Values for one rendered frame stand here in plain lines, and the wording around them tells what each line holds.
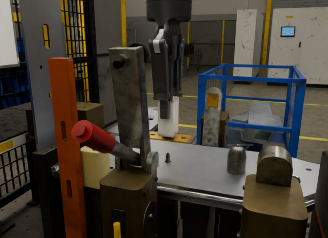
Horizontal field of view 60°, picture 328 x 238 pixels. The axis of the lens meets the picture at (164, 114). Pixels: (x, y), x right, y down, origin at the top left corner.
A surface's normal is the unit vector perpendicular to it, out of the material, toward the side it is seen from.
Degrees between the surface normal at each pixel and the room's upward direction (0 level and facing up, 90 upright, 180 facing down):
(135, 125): 99
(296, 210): 0
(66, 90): 90
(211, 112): 78
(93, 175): 90
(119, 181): 0
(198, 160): 0
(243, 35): 90
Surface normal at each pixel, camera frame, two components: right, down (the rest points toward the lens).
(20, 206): 0.00, -0.97
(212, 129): -0.32, 0.04
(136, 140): -0.32, 0.39
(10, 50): 0.95, 0.08
